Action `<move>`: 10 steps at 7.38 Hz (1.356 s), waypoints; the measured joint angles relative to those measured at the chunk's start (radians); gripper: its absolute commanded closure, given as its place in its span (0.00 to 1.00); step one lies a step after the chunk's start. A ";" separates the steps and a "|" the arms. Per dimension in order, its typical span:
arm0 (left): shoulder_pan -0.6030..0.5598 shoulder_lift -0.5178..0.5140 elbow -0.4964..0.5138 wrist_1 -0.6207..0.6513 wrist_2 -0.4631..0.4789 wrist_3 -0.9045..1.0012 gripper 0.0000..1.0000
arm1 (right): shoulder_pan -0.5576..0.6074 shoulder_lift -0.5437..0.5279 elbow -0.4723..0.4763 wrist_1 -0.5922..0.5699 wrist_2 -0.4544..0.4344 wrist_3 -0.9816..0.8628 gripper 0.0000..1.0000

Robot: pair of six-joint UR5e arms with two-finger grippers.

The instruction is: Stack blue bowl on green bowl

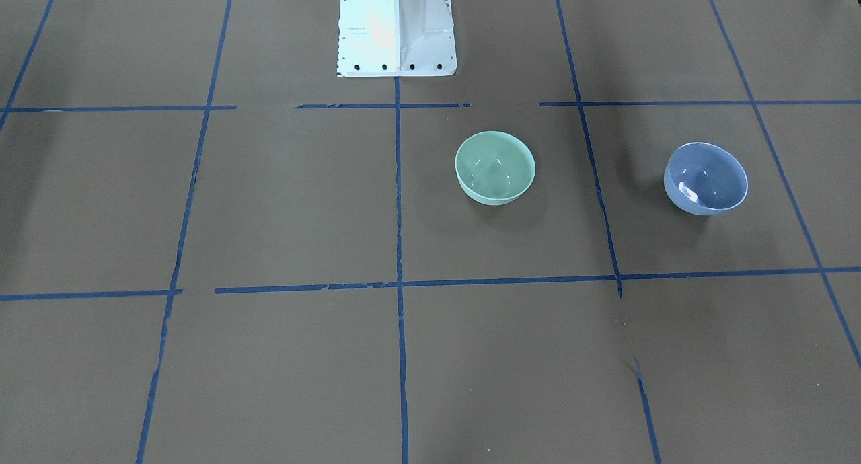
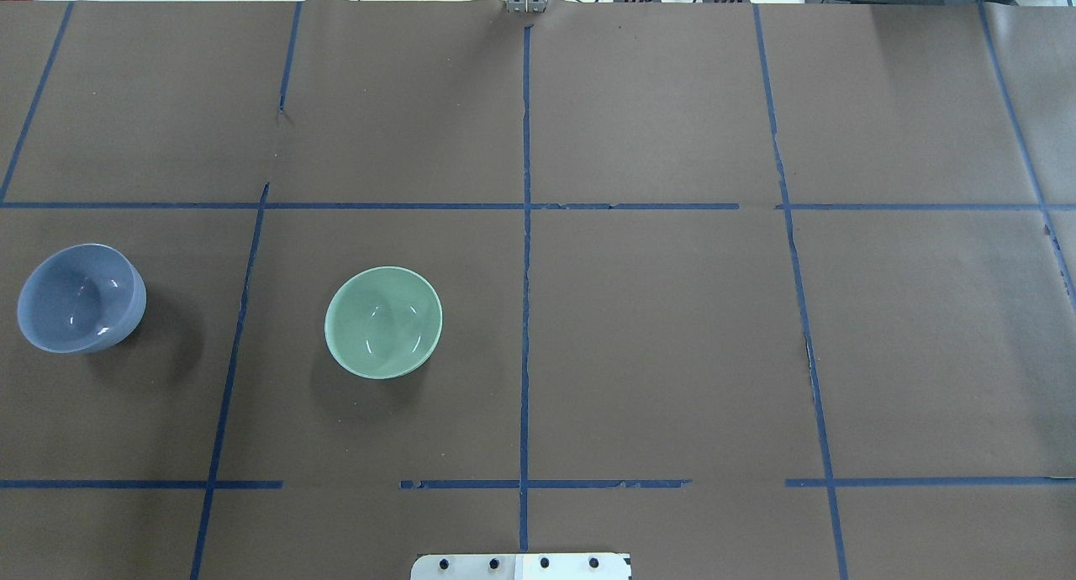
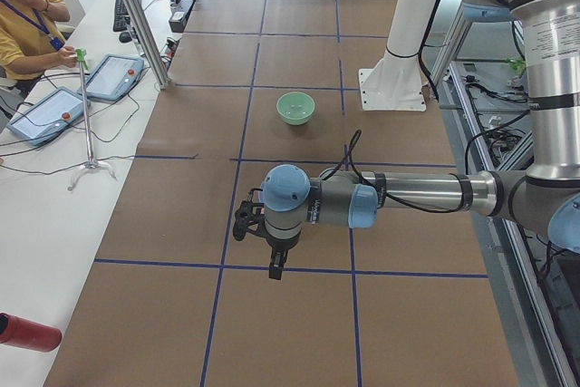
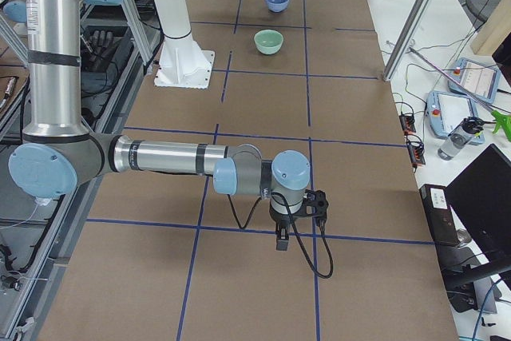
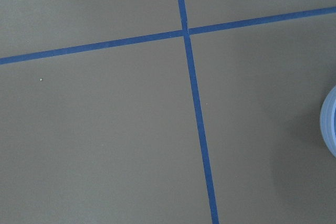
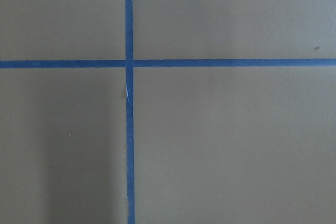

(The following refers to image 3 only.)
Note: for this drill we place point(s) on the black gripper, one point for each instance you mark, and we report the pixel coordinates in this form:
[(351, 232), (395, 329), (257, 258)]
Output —
[(279, 245)]

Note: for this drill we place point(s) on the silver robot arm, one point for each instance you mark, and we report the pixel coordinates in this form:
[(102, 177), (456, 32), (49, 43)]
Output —
[(543, 198)]

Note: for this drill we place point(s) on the green ceramic bowl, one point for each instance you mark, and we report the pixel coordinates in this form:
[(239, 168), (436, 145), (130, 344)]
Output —
[(295, 108)]

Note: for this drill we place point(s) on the brown paper table cover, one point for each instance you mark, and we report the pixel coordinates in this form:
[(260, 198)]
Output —
[(265, 96)]

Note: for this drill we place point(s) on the far teach pendant tablet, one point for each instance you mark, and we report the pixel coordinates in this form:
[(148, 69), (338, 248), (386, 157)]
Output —
[(113, 77)]

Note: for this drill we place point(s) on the teach pendant tablet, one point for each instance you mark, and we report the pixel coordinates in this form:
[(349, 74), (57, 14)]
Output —
[(48, 118), (113, 77)]

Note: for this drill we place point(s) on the near teach pendant tablet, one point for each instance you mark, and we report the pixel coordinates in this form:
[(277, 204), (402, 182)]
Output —
[(48, 118)]

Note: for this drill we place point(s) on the red cylinder bottle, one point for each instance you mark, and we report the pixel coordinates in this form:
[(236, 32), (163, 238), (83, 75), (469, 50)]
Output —
[(26, 334)]

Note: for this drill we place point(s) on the black computer mouse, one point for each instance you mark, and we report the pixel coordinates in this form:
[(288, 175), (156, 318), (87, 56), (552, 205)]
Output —
[(124, 37)]

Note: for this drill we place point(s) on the chrome stand with green clip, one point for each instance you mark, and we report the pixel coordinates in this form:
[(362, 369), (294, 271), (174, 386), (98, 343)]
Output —
[(91, 165)]

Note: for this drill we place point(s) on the black keyboard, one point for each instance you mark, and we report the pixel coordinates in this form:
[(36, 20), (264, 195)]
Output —
[(121, 16)]

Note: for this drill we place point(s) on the seated person in yellow shirt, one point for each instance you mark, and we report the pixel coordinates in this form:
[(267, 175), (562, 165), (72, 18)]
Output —
[(31, 42)]

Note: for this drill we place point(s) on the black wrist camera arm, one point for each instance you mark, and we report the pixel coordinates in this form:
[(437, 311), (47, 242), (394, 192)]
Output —
[(249, 217)]

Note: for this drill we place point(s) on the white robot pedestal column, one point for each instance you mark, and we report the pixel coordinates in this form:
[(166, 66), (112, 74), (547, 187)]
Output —
[(395, 83)]

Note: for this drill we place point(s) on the aluminium frame post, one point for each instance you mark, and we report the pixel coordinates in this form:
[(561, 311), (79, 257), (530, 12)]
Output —
[(148, 43)]

